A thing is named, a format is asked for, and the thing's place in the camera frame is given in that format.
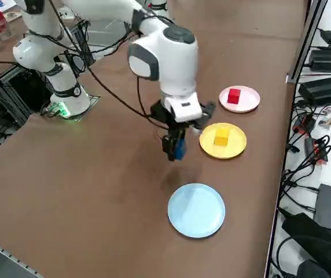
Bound yellow plate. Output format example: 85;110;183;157
199;122;248;160

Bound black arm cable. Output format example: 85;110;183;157
48;0;172;130

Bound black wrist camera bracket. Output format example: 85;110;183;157
191;100;216;136

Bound aluminium frame post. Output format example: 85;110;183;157
286;0;328;85

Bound blue cube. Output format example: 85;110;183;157
174;138;187;160

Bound blue plate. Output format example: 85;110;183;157
167;182;226;239

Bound red cube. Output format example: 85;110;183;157
227;88;241;105

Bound black bag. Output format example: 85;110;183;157
281;213;331;278

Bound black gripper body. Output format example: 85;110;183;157
149;100;194;131

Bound small black power adapter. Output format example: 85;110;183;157
318;28;331;45

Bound white plate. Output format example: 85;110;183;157
218;85;261;114

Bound orange black device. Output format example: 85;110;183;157
294;114;317;134
304;137;330;164

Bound yellow cube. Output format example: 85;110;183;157
214;128;230;147

